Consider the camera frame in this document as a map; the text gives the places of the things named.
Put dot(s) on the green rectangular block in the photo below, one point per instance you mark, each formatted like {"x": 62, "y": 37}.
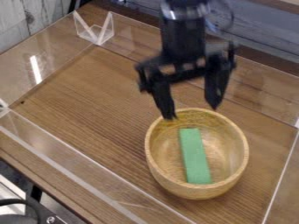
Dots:
{"x": 198, "y": 171}

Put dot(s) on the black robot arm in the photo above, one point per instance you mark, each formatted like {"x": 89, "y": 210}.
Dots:
{"x": 186, "y": 9}

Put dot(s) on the brown wooden bowl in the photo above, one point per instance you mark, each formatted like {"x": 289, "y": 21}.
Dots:
{"x": 226, "y": 147}

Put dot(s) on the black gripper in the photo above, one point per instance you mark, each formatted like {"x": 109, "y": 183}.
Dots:
{"x": 187, "y": 57}

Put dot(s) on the black metal table bracket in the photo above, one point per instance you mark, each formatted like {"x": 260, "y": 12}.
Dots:
{"x": 43, "y": 215}

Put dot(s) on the clear acrylic corner bracket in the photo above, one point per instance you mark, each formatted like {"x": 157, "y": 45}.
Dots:
{"x": 97, "y": 34}

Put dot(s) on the clear acrylic front wall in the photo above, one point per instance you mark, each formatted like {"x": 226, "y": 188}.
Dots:
{"x": 87, "y": 187}

